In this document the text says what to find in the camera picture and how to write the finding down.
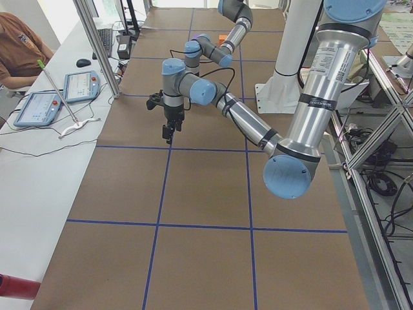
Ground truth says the black power adapter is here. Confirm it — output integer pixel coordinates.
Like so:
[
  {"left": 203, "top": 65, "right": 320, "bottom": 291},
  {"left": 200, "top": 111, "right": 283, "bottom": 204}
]
[{"left": 117, "top": 35, "right": 132, "bottom": 59}]

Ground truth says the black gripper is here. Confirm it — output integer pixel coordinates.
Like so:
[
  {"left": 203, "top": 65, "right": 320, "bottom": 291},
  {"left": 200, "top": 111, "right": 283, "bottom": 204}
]
[{"left": 162, "top": 105, "right": 185, "bottom": 144}]

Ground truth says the near teach pendant tablet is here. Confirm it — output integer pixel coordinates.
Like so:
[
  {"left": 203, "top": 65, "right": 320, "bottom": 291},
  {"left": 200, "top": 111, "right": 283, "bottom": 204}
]
[{"left": 14, "top": 92, "right": 61, "bottom": 127}]

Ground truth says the silver reacher stick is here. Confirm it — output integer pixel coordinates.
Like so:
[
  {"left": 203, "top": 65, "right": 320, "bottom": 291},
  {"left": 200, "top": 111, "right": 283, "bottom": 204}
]
[{"left": 37, "top": 59, "right": 101, "bottom": 140}]

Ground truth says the black camera cable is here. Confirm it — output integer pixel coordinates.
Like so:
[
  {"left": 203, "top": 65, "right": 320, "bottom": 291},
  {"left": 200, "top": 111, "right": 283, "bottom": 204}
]
[
  {"left": 168, "top": 48, "right": 194, "bottom": 65},
  {"left": 180, "top": 67, "right": 236, "bottom": 112}
]

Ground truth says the black computer mouse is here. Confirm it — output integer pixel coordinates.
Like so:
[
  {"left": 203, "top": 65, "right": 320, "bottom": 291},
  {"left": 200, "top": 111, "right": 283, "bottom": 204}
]
[{"left": 76, "top": 58, "right": 91, "bottom": 68}]

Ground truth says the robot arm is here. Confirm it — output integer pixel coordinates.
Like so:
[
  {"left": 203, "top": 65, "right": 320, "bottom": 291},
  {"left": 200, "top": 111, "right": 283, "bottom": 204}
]
[
  {"left": 159, "top": 1, "right": 385, "bottom": 199},
  {"left": 184, "top": 1, "right": 253, "bottom": 76}
]

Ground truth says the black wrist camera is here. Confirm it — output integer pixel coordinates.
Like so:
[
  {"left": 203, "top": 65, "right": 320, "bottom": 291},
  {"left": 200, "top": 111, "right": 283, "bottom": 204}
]
[{"left": 146, "top": 90, "right": 164, "bottom": 110}]

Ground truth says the black keyboard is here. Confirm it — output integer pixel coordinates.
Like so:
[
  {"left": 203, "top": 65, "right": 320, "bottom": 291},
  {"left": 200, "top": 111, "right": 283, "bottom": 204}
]
[{"left": 97, "top": 28, "right": 113, "bottom": 57}]

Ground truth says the aluminium frame post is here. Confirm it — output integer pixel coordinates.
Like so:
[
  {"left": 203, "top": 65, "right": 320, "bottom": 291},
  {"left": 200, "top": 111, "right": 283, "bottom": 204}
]
[{"left": 73, "top": 0, "right": 121, "bottom": 99}]

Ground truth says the person in brown shirt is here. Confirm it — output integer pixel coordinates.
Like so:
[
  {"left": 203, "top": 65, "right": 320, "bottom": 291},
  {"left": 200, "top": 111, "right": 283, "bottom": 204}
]
[{"left": 1, "top": 12, "right": 54, "bottom": 89}]

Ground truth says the teach pendant tablet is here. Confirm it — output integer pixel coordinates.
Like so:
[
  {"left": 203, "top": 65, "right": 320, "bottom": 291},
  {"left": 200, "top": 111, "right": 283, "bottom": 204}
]
[
  {"left": 14, "top": 92, "right": 61, "bottom": 127},
  {"left": 63, "top": 70, "right": 100, "bottom": 103}
]

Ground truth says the red cylinder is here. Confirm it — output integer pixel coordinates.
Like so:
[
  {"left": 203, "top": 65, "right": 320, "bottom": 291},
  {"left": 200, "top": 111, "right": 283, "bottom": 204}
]
[{"left": 0, "top": 274, "right": 41, "bottom": 300}]

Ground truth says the far teach pendant tablet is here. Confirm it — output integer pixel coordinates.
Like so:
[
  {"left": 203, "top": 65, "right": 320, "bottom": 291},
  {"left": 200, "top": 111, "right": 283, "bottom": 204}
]
[{"left": 63, "top": 70, "right": 100, "bottom": 103}]

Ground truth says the orange foam block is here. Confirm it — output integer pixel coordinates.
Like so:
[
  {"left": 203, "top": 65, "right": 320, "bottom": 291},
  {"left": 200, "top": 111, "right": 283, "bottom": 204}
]
[{"left": 218, "top": 34, "right": 227, "bottom": 47}]

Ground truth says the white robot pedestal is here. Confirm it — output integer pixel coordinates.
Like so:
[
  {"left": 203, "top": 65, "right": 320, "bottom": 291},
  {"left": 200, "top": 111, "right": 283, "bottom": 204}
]
[{"left": 256, "top": 0, "right": 323, "bottom": 114}]

